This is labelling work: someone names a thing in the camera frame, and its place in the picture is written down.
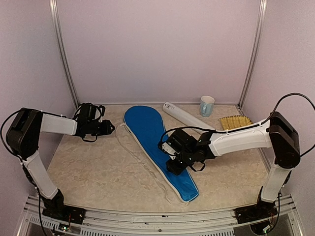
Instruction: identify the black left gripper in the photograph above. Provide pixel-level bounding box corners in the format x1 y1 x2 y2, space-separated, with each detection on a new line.
88 119 114 136

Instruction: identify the blue racket cover bag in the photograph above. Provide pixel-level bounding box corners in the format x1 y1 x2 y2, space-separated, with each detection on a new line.
115 105 199 208

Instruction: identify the white shuttlecock tube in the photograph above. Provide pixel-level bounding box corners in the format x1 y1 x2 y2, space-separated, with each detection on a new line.
162 102 214 130

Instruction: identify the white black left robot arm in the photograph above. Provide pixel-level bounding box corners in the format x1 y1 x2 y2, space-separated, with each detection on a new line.
1 103 115 200

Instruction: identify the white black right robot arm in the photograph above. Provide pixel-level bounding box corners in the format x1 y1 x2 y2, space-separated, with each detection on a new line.
158 112 301 218

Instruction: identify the light blue ceramic mug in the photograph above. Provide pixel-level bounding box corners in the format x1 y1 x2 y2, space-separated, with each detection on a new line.
200 95 215 117

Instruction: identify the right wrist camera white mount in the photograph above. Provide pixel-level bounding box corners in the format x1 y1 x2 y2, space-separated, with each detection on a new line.
157 141 177 160

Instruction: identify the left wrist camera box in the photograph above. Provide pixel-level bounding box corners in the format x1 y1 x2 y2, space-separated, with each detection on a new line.
79 103 105 121

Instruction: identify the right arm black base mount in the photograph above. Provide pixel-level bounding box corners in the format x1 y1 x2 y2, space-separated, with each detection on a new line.
234 196 278 224

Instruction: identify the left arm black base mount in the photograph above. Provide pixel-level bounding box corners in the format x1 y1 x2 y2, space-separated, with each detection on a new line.
40 189 86 225

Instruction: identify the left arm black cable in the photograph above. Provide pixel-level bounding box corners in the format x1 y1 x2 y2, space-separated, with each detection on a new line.
0 104 106 158

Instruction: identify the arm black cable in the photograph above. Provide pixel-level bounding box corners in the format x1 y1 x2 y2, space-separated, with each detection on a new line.
0 104 106 158
159 92 315 158

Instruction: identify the aluminium front rail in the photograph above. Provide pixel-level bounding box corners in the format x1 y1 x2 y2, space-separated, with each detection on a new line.
16 195 306 236

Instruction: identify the left aluminium corner post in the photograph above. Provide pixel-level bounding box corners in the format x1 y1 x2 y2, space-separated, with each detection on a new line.
49 0 80 108

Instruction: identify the aluminium corner post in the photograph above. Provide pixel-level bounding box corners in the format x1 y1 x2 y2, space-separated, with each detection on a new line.
238 0 268 110
49 0 80 108

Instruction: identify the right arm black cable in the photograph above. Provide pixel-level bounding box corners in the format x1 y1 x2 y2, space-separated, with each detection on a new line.
159 92 315 158

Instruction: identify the right aluminium corner post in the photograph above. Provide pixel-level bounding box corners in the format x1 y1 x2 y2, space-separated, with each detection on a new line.
238 0 268 110

